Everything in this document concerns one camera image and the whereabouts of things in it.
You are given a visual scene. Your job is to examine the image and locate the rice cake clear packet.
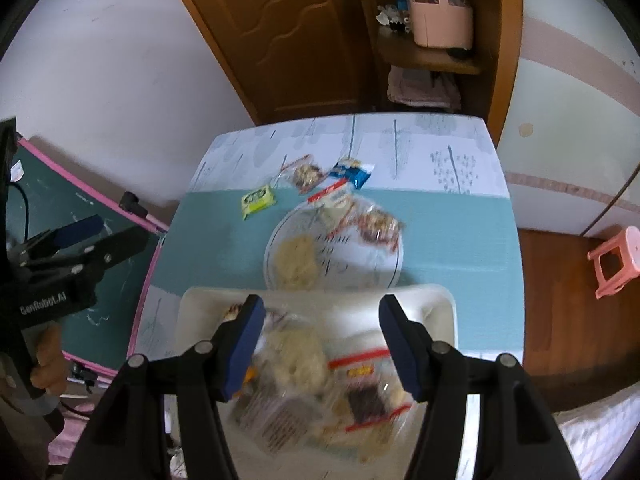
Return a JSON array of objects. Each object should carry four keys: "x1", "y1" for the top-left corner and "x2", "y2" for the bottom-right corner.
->
[{"x1": 273, "y1": 234, "x2": 320, "y2": 292}]

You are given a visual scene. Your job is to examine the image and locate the clear bag printed text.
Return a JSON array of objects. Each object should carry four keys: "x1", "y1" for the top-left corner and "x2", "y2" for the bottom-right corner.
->
[{"x1": 231, "y1": 382, "x2": 324, "y2": 455}]

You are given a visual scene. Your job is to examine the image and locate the sliding wardrobe doors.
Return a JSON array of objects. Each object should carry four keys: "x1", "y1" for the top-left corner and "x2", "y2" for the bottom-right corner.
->
[{"x1": 498, "y1": 0, "x2": 639, "y2": 238}]

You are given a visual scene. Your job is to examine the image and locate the pink plastic stool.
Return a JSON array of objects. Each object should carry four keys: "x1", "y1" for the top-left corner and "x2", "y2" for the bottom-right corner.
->
[{"x1": 587, "y1": 226, "x2": 640, "y2": 299}]

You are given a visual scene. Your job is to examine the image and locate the red candy clear packet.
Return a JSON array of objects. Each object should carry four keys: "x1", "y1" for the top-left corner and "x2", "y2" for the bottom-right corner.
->
[{"x1": 355, "y1": 207, "x2": 404, "y2": 252}]

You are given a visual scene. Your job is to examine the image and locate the nut bar clear packet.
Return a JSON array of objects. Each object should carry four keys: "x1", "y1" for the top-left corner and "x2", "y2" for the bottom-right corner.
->
[{"x1": 279, "y1": 154, "x2": 326, "y2": 194}]

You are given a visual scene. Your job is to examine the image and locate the brown wooden door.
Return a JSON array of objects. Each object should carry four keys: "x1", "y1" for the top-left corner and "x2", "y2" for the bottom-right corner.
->
[{"x1": 181, "y1": 0, "x2": 380, "y2": 125}]

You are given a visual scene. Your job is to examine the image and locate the folded cloth stack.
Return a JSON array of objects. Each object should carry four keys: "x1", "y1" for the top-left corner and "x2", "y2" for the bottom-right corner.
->
[{"x1": 387, "y1": 65, "x2": 461, "y2": 110}]

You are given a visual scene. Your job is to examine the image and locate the patterned teal tablecloth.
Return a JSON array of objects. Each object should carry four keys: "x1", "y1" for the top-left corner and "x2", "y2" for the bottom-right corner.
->
[{"x1": 130, "y1": 113, "x2": 524, "y2": 359}]

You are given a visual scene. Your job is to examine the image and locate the green snack packet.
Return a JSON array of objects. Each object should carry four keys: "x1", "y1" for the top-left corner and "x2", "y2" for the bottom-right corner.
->
[{"x1": 241, "y1": 184, "x2": 277, "y2": 220}]

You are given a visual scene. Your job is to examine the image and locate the red stripe barcode packet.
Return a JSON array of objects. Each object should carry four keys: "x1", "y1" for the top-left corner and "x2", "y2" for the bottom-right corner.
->
[{"x1": 307, "y1": 179, "x2": 355, "y2": 232}]

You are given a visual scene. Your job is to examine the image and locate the dark cake red-seal packet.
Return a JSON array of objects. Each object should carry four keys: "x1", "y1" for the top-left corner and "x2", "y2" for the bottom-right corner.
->
[{"x1": 329, "y1": 348, "x2": 413, "y2": 432}]

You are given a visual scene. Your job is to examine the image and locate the blue snack packet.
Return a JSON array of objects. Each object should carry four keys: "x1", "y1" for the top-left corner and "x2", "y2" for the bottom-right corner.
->
[{"x1": 329, "y1": 157, "x2": 374, "y2": 190}]

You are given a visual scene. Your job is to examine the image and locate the orange white long packet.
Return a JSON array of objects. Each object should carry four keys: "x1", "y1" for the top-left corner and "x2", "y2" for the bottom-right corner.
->
[{"x1": 242, "y1": 365, "x2": 258, "y2": 386}]

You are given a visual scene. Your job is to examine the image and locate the operator hand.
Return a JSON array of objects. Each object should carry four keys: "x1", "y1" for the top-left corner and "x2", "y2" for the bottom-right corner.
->
[{"x1": 30, "y1": 324, "x2": 68, "y2": 396}]

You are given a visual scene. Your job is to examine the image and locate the green chalkboard pink frame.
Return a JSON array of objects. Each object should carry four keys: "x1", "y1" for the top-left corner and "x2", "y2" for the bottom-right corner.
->
[{"x1": 1, "y1": 120, "x2": 162, "y2": 377}]

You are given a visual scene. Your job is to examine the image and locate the pink basket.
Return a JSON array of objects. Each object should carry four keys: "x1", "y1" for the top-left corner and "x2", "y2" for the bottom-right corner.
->
[{"x1": 408, "y1": 0, "x2": 473, "y2": 50}]

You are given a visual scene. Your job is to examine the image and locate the white plastic tray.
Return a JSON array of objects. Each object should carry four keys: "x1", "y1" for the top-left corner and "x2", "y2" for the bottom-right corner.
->
[{"x1": 167, "y1": 283, "x2": 459, "y2": 480}]

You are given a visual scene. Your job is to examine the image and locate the red white triangular snack packet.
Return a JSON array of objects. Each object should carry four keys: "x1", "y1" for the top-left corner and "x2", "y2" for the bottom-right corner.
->
[{"x1": 221, "y1": 304, "x2": 243, "y2": 322}]

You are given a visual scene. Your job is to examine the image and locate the wooden shelf unit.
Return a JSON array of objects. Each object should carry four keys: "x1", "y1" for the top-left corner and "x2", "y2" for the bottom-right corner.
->
[{"x1": 361, "y1": 0, "x2": 524, "y2": 141}]

